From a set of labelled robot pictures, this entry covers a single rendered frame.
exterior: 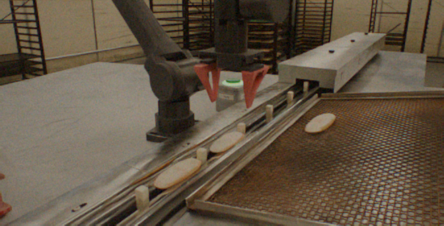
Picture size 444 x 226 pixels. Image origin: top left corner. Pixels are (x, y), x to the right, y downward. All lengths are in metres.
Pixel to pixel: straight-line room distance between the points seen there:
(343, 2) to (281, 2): 7.15
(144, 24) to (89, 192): 0.39
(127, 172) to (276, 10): 0.33
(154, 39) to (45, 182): 0.34
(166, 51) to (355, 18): 7.04
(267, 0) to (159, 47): 0.28
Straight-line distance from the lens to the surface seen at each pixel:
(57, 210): 0.47
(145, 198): 0.47
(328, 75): 1.01
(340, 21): 7.69
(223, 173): 0.44
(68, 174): 0.65
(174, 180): 0.50
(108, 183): 0.51
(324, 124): 0.59
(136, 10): 0.77
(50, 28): 5.52
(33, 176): 0.67
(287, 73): 1.05
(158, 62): 0.68
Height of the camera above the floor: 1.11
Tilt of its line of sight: 17 degrees down
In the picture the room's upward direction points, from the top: straight up
